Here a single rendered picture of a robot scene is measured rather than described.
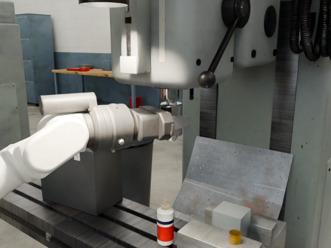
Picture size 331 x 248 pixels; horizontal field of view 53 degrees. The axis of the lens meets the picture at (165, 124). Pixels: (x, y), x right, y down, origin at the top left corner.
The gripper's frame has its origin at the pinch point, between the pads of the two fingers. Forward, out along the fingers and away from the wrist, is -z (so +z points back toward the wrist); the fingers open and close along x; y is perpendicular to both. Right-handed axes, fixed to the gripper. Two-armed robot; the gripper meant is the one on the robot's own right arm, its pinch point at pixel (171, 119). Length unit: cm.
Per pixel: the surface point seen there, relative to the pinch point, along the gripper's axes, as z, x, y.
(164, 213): 0.9, 0.7, 22.1
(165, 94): 2.2, -1.1, -5.8
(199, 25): 2.0, -11.4, -18.9
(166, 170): -147, 239, 122
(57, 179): 16.9, 34.5, 22.8
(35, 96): -97, 716, 99
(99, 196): 8.7, 22.5, 25.1
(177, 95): 0.1, -2.4, -5.7
